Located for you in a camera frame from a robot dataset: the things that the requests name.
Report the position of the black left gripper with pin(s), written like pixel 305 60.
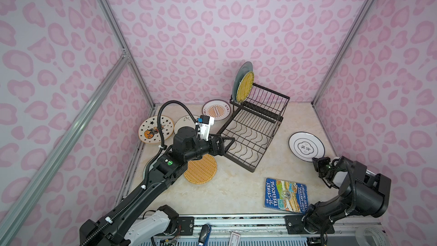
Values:
pixel 221 150

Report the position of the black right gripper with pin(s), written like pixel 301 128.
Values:
pixel 319 164

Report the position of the black wire dish rack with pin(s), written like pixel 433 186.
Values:
pixel 253 124

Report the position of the white plate black rings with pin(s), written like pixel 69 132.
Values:
pixel 306 147

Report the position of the white plate orange sun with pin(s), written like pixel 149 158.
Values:
pixel 218 109

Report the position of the yellow-green woven plate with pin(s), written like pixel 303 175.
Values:
pixel 245 87

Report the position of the large grey-green plate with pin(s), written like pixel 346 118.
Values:
pixel 245 68

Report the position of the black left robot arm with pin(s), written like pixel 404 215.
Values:
pixel 120 227

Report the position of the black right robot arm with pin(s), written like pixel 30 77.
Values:
pixel 360 193

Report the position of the orange woven plate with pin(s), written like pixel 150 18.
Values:
pixel 201 171

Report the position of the blue treehouse book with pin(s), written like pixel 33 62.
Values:
pixel 286 196

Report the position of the star pattern cat plate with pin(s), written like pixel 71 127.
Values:
pixel 148 131

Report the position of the white tape roll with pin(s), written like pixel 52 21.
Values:
pixel 370 236

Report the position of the light blue flower plate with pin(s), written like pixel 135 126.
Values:
pixel 147 168

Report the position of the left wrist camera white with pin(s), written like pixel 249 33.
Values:
pixel 204 125

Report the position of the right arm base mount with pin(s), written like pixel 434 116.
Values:
pixel 295 224

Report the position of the aluminium frame rail front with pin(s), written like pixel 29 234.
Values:
pixel 261 230

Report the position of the blue black tool handle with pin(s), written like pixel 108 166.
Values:
pixel 204 235

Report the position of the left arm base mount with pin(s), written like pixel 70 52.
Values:
pixel 180 226

